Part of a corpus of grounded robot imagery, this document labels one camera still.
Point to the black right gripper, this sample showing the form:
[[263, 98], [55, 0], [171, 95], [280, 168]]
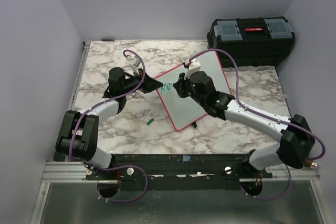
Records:
[[180, 85]]

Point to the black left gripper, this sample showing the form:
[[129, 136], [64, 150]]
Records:
[[149, 84]]

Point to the pink framed whiteboard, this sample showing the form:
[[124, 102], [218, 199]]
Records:
[[184, 111]]

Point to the green marker cap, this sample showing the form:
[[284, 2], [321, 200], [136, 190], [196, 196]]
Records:
[[150, 121]]

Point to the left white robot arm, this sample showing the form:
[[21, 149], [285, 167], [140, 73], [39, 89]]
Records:
[[78, 135]]

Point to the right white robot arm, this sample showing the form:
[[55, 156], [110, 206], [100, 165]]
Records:
[[293, 139]]

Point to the blue tape piece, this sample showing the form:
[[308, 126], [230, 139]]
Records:
[[186, 158]]

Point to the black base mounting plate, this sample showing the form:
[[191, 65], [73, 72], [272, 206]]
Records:
[[134, 172]]

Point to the black plastic toolbox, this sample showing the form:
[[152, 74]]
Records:
[[253, 41]]

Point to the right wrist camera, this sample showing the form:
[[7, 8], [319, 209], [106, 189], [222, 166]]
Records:
[[192, 67]]

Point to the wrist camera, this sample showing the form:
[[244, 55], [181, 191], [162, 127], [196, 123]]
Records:
[[192, 67], [133, 63]]

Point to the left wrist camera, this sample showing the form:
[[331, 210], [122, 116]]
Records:
[[133, 63]]

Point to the aluminium table edge rail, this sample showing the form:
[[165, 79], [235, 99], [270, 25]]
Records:
[[44, 186]]

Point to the brown cable connector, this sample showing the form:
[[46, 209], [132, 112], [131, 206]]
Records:
[[312, 164]]

